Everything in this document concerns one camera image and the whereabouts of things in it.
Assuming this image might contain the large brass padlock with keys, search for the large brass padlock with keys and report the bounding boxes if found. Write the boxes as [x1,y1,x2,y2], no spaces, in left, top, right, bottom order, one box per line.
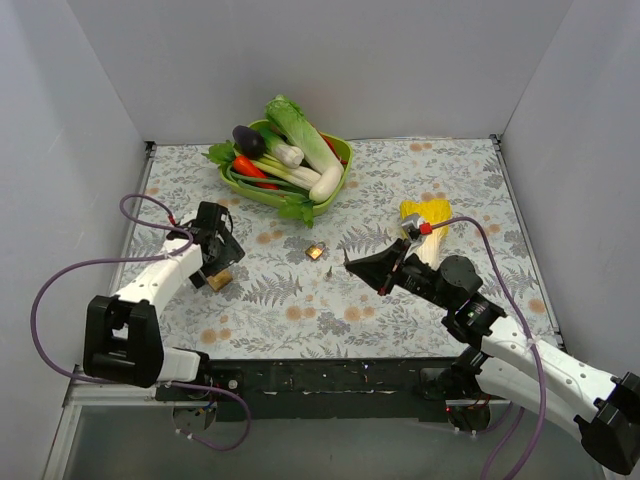
[207,269,233,292]

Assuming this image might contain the small brass padlock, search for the small brass padlock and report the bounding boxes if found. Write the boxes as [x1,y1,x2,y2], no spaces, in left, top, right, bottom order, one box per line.
[305,242,327,261]

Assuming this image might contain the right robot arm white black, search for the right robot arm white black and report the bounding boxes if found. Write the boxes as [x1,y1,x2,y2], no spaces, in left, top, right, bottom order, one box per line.
[344,239,639,475]

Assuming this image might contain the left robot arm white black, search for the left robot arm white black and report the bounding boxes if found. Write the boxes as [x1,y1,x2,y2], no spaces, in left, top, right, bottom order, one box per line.
[83,202,245,400]

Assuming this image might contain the yellow napa cabbage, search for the yellow napa cabbage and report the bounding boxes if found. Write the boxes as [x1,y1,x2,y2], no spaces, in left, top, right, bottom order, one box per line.
[400,198,452,269]

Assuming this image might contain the red orange pepper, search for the red orange pepper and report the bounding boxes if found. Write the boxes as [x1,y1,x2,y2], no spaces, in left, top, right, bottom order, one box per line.
[232,155,278,190]

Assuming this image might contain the green long beans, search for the green long beans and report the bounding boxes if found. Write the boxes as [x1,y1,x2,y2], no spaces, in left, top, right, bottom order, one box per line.
[225,167,309,200]

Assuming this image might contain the green plastic basket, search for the green plastic basket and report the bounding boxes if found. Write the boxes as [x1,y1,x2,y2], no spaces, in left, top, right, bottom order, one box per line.
[206,120,353,218]

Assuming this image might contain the floral table mat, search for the floral table mat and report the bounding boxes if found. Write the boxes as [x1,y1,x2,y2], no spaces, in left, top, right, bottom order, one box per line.
[129,138,559,359]

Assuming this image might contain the green celery leaves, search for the green celery leaves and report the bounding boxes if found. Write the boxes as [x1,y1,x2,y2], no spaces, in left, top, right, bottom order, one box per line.
[278,195,314,228]

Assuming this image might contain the purple eggplant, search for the purple eggplant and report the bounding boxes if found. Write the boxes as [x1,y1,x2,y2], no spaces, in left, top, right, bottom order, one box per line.
[232,125,267,160]

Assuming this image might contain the white green leek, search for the white green leek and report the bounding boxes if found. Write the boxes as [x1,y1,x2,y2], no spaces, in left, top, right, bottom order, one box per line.
[258,127,304,169]

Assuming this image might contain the white radish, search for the white radish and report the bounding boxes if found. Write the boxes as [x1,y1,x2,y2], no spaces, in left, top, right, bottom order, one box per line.
[309,165,344,203]

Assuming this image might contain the green napa cabbage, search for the green napa cabbage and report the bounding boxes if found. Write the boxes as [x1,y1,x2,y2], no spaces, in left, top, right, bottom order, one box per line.
[265,95,342,174]

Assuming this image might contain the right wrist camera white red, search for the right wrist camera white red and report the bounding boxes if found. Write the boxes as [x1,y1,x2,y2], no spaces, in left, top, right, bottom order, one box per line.
[401,213,433,252]

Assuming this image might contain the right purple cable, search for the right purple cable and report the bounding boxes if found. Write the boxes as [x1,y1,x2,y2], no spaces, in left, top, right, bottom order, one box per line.
[429,216,549,480]

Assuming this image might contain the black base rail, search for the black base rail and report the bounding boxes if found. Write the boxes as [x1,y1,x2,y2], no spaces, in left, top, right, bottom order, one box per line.
[154,344,501,426]

